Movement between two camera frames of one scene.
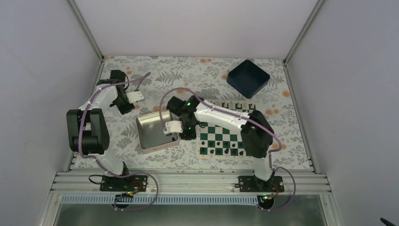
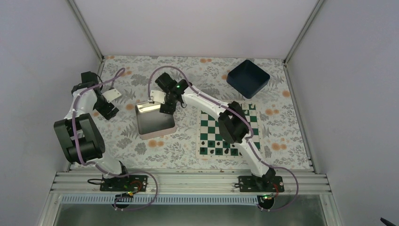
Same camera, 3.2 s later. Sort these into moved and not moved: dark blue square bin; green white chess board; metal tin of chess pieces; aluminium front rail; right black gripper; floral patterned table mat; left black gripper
Moved: left black gripper; right black gripper; metal tin of chess pieces
Not moved: floral patterned table mat; green white chess board; aluminium front rail; dark blue square bin
